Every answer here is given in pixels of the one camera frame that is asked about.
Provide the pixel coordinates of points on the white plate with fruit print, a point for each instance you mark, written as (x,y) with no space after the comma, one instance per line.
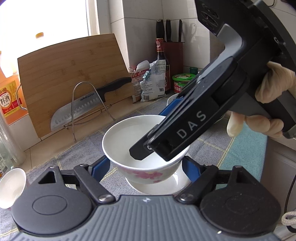
(161,188)

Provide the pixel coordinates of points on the bamboo cutting board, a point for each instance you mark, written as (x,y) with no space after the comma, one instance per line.
(60,69)

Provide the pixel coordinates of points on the teal plastic clip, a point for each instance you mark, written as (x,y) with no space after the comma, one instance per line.
(146,74)

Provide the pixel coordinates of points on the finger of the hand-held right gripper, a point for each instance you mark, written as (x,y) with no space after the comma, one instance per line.
(167,109)
(138,151)

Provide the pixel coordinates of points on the small green lid jar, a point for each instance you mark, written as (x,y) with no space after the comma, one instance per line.
(193,70)

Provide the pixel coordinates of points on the green lid sauce jar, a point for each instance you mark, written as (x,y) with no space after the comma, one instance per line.
(182,81)

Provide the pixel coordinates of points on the tall sleeve of plastic cups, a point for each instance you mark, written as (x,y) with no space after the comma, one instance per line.
(10,139)

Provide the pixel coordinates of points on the metal binder clip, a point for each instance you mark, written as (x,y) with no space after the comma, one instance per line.
(131,70)

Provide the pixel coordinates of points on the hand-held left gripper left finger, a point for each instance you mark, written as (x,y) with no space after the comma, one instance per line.
(100,169)

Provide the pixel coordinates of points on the orange cooking wine jug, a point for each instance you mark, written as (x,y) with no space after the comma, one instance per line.
(10,97)

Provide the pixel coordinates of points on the grey and blue checked mat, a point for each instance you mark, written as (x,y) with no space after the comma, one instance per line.
(76,153)

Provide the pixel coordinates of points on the dark soy sauce bottle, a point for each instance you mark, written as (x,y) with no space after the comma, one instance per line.
(160,60)

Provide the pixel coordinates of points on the dark red knife block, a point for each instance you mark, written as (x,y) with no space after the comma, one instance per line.
(177,58)

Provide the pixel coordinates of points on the red and white seasoning bag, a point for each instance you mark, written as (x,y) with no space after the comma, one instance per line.
(136,85)

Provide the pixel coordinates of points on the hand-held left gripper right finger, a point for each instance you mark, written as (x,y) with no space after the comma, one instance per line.
(190,169)

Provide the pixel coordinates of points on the person's right hand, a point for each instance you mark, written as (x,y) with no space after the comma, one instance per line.
(275,81)

